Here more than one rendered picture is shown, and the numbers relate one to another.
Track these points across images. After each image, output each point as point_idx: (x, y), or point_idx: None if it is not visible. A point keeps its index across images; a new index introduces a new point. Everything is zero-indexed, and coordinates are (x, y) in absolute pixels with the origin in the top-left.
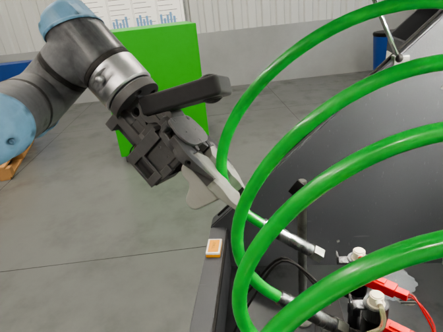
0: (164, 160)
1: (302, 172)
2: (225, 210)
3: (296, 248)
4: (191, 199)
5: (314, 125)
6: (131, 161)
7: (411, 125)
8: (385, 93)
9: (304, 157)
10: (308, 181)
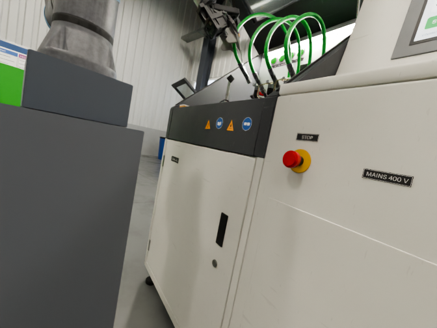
0: (222, 23)
1: (212, 94)
2: (179, 103)
3: (246, 74)
4: (228, 39)
5: (272, 20)
6: (211, 17)
7: (242, 90)
8: (238, 75)
9: (214, 88)
10: (213, 99)
